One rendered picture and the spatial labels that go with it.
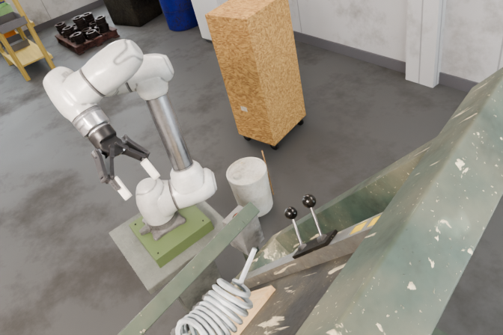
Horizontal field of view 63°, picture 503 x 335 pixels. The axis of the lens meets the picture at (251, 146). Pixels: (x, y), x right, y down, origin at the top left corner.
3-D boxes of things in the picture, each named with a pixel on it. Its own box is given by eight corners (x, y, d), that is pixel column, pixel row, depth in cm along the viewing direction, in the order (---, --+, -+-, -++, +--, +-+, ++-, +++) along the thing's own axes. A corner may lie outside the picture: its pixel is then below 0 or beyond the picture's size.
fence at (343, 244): (254, 280, 165) (248, 272, 166) (406, 221, 84) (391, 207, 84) (246, 289, 163) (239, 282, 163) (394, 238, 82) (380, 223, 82)
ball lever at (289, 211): (306, 251, 118) (291, 207, 122) (312, 249, 114) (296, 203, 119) (295, 254, 116) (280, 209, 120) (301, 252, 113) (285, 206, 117)
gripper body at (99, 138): (102, 132, 126) (120, 155, 126) (81, 141, 119) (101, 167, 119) (114, 119, 122) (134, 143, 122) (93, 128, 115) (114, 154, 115)
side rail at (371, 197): (300, 247, 178) (282, 229, 179) (529, 142, 84) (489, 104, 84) (293, 256, 175) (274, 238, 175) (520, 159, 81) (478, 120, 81)
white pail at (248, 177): (260, 184, 337) (248, 140, 308) (284, 202, 316) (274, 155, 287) (230, 206, 324) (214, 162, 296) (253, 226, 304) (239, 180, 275)
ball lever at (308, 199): (326, 243, 107) (309, 194, 112) (334, 239, 104) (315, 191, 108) (314, 246, 106) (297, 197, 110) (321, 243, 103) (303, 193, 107)
